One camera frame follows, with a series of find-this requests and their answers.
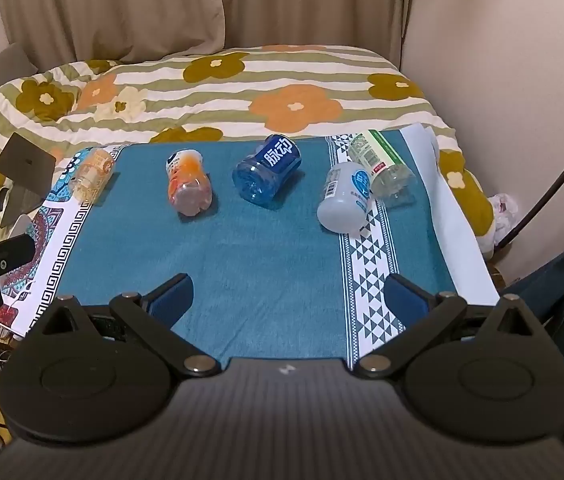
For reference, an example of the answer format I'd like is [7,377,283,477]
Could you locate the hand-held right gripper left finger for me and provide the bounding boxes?
[28,273,223,377]

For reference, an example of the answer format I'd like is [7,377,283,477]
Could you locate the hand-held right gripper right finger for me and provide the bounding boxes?
[351,273,553,381]

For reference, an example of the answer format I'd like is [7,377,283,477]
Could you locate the clear cup with amber label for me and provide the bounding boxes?
[68,148,116,206]

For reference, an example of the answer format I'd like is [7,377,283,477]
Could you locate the orange plastic cup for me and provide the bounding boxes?
[165,149,213,217]

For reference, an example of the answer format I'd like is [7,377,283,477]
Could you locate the white plastic cup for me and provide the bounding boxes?
[317,161,373,234]

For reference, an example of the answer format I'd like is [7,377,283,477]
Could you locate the clear cup with green label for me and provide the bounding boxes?
[348,129,417,209]

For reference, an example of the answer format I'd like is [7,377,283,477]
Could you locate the blue plastic cup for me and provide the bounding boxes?
[232,134,303,210]

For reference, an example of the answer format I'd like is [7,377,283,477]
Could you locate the teal patterned mat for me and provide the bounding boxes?
[0,124,501,367]

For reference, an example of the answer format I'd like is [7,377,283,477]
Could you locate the white pink crumpled bag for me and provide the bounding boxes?
[480,192,520,257]

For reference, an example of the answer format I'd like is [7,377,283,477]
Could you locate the person's jeans leg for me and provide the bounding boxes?
[502,245,564,367]

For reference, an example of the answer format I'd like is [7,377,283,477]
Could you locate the floral striped blanket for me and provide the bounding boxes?
[0,45,495,257]

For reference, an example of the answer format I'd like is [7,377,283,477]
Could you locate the beige curtain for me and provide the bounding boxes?
[0,0,413,70]

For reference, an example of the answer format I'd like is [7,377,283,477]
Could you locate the black curved cable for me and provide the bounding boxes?
[494,112,564,250]

